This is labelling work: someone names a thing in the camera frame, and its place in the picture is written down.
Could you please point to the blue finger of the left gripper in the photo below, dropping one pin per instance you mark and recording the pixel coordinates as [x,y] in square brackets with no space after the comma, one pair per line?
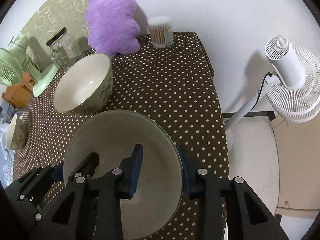
[57,174]

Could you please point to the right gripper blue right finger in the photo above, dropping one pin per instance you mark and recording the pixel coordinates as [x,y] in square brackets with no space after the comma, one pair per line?
[189,173]

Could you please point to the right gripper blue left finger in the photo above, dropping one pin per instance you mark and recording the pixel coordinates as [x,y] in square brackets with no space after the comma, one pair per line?
[131,167]

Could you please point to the beige ceramic bowl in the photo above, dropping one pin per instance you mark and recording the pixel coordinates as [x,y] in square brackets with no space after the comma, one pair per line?
[113,136]
[16,133]
[86,86]

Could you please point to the wooden bed headboard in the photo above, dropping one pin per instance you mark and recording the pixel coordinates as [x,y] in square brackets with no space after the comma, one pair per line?
[20,94]

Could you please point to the brown polka-dot tablecloth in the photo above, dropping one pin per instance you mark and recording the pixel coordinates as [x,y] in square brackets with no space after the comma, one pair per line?
[174,88]

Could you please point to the beige door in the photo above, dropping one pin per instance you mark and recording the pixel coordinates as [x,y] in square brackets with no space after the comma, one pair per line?
[298,158]

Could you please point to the green desk fan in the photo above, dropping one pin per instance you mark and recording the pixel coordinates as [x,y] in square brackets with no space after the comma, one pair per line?
[15,61]

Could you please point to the glass jar black lid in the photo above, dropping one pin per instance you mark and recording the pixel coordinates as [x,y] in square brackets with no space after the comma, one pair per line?
[64,49]

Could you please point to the white standing fan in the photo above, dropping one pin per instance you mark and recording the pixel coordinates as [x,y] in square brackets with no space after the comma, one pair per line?
[292,88]

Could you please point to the toothpick container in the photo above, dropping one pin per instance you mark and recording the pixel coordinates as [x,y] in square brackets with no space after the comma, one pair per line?
[160,30]

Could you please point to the purple plush toy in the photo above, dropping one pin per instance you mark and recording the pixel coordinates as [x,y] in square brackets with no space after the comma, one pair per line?
[112,27]

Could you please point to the green patterned wall mat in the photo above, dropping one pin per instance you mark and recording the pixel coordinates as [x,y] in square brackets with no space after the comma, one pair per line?
[48,20]

